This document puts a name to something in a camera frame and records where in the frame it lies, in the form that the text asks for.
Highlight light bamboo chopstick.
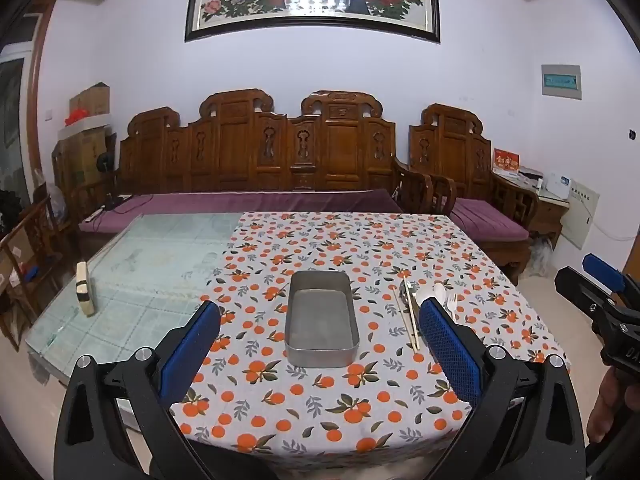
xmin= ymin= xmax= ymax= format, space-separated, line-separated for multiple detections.
xmin=394 ymin=287 xmax=418 ymax=353
xmin=402 ymin=278 xmax=420 ymax=352

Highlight small white plastic spoon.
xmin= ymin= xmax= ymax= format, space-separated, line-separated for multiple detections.
xmin=433 ymin=283 xmax=447 ymax=307

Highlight metal fork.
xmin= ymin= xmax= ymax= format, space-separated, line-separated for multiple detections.
xmin=399 ymin=280 xmax=414 ymax=321

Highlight white plastic fork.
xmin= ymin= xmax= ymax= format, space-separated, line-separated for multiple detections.
xmin=446 ymin=292 xmax=458 ymax=322

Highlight person's right hand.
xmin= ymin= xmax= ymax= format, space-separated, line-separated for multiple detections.
xmin=587 ymin=367 xmax=638 ymax=443

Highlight wooden side table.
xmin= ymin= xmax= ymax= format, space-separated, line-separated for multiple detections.
xmin=491 ymin=171 xmax=570 ymax=248

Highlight metal rectangular tray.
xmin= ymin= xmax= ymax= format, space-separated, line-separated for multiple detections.
xmin=284 ymin=271 xmax=360 ymax=368

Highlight purple armchair cushion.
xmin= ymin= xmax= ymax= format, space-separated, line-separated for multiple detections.
xmin=449 ymin=198 xmax=528 ymax=244

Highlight orange-print tablecloth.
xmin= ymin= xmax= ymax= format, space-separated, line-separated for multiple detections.
xmin=172 ymin=212 xmax=559 ymax=466

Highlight red sign card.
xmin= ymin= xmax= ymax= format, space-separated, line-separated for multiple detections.
xmin=494 ymin=148 xmax=520 ymax=172

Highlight wooden chair at left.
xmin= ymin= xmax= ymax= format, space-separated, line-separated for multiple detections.
xmin=1 ymin=194 xmax=68 ymax=351

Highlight carved wooden armchair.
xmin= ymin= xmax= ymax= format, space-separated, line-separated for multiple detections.
xmin=409 ymin=104 xmax=532 ymax=283

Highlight carved wooden sofa bench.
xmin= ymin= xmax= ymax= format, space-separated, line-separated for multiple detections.
xmin=74 ymin=89 xmax=396 ymax=257

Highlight stacked cardboard boxes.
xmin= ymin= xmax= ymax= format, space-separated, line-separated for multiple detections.
xmin=51 ymin=81 xmax=115 ymax=202

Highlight white panel leaning on wall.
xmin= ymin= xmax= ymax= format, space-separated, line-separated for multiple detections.
xmin=561 ymin=180 xmax=600 ymax=249

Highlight wall electrical panel box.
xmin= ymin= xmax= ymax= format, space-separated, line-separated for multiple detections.
xmin=541 ymin=64 xmax=582 ymax=101

